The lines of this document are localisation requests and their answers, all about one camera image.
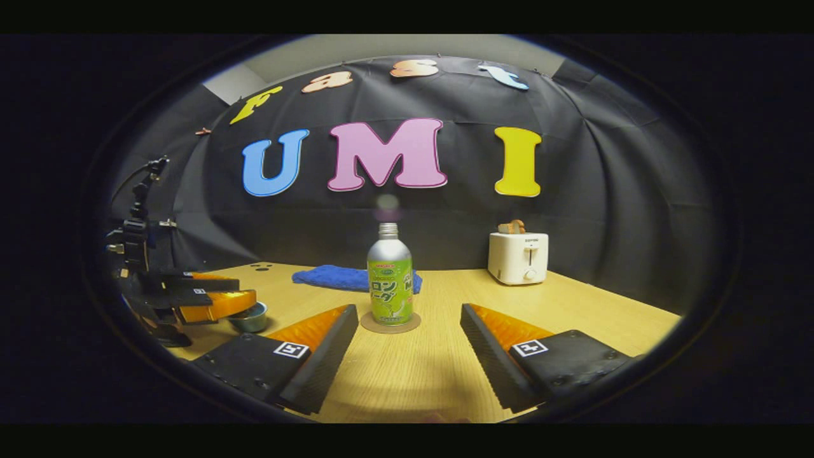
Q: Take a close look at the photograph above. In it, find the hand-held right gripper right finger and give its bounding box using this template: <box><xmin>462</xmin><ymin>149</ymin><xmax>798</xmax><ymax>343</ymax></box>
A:
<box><xmin>459</xmin><ymin>303</ymin><xmax>630</xmax><ymax>413</ymax></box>

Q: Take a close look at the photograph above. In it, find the teal white teacup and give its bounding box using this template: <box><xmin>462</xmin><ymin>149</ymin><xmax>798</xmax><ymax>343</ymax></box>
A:
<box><xmin>227</xmin><ymin>302</ymin><xmax>269</xmax><ymax>333</ymax></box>

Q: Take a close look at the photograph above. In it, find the blue folded towel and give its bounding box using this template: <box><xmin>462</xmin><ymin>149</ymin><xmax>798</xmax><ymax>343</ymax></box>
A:
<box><xmin>292</xmin><ymin>265</ymin><xmax>423</xmax><ymax>295</ymax></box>

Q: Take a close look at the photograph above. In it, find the silver green water bottle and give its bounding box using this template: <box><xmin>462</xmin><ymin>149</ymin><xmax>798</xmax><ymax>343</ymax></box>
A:
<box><xmin>367</xmin><ymin>223</ymin><xmax>414</xmax><ymax>326</ymax></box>

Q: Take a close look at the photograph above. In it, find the white toaster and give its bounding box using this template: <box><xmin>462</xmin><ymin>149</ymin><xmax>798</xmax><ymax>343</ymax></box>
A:
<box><xmin>488</xmin><ymin>232</ymin><xmax>549</xmax><ymax>286</ymax></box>

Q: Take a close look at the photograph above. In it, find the round brown coaster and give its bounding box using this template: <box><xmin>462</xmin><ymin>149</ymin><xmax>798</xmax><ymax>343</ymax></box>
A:
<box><xmin>360</xmin><ymin>310</ymin><xmax>422</xmax><ymax>334</ymax></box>

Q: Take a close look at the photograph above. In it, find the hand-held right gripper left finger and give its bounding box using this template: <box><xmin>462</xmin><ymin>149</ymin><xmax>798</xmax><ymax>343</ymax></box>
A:
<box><xmin>191</xmin><ymin>304</ymin><xmax>360</xmax><ymax>415</ymax></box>

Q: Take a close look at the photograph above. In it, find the black backdrop cloth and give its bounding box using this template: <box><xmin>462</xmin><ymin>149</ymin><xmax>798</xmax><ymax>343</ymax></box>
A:
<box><xmin>108</xmin><ymin>56</ymin><xmax>719</xmax><ymax>316</ymax></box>

